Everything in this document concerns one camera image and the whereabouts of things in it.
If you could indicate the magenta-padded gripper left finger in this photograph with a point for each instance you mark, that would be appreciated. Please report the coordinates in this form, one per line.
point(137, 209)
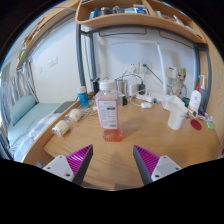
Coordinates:
point(60, 166)

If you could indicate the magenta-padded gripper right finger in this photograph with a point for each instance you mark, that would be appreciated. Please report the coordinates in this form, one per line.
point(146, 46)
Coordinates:
point(165, 166)

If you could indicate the clear bottle with pink drink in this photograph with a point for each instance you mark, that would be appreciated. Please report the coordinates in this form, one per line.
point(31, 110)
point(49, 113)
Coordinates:
point(108, 116)

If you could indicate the wrapped round bun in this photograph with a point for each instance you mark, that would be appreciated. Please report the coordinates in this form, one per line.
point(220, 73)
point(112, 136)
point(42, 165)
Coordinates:
point(74, 115)
point(61, 127)

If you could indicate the white mug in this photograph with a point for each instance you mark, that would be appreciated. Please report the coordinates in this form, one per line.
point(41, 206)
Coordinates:
point(176, 118)

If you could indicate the bed with striped sheet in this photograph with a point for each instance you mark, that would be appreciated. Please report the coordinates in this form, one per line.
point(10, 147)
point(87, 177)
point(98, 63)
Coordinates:
point(30, 126)

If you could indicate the green packet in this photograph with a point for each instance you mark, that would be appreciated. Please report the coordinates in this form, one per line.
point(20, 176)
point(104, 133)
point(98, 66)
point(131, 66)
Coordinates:
point(210, 125)

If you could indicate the white earbuds case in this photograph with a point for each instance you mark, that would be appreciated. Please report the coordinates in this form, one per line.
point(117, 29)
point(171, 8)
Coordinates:
point(146, 105)

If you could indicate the green pillow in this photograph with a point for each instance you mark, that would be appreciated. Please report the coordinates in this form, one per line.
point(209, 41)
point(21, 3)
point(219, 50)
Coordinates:
point(22, 108)

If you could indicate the white bottle with red pump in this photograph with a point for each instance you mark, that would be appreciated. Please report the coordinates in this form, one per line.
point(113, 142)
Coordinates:
point(195, 101)

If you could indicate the black power adapter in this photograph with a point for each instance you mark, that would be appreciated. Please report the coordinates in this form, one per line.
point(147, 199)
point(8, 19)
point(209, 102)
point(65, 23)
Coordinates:
point(142, 88)

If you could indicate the blue squeeze bottle white nozzle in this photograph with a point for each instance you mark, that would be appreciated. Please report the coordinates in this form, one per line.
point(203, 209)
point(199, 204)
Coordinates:
point(203, 93)

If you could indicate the white charger block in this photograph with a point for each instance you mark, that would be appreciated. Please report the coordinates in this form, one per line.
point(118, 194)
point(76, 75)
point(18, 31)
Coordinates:
point(133, 90)

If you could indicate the black bottle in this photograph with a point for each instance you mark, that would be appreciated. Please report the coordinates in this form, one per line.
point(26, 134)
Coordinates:
point(96, 86)

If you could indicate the wooden shelf unit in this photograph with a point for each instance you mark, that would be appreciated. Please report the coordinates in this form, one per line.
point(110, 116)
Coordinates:
point(133, 20)

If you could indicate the grey metal frame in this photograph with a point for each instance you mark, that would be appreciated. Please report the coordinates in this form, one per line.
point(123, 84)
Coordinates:
point(79, 56)

